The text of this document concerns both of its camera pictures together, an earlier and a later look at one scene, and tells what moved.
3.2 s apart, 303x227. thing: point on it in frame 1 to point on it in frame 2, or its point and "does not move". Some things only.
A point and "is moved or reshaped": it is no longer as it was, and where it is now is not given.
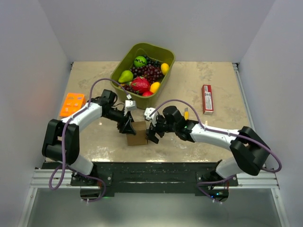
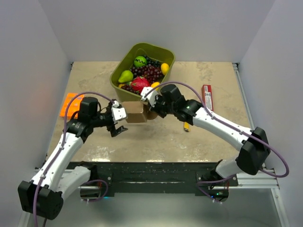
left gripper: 124,126 to 111,127
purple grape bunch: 152,73 does not move
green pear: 127,76 does not move
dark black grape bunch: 150,61 does not move
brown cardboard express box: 140,138 is moved or reshaped
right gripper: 155,129 to 158,98
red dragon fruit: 140,84 does not move
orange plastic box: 73,102 does not move
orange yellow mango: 155,87 does not move
